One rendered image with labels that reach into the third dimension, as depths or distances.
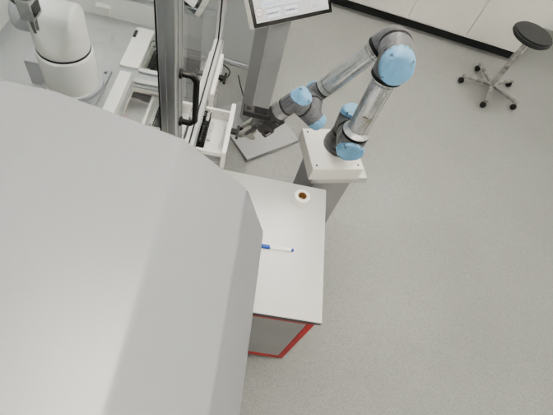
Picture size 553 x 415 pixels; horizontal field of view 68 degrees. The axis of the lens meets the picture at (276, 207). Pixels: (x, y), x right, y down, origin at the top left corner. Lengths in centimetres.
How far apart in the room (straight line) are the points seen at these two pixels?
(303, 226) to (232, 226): 111
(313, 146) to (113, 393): 157
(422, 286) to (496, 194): 113
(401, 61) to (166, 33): 79
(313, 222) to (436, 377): 128
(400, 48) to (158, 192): 106
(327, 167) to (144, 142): 132
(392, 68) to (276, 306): 93
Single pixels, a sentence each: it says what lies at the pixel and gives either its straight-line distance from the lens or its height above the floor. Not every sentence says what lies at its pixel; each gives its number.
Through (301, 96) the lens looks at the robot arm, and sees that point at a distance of 157.
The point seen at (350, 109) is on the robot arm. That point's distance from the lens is 181.
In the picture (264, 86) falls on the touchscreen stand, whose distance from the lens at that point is 278.
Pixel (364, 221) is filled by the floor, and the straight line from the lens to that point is 283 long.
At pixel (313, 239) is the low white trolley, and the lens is 173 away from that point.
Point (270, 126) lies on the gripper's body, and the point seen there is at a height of 100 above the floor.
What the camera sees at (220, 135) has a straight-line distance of 186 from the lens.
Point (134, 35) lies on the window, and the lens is 100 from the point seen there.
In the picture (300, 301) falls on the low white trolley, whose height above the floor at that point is 76.
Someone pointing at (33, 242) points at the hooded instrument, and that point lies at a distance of 53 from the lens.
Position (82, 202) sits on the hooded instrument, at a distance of 56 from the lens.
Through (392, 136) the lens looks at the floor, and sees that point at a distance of 344.
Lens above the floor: 222
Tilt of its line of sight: 56 degrees down
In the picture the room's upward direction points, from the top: 21 degrees clockwise
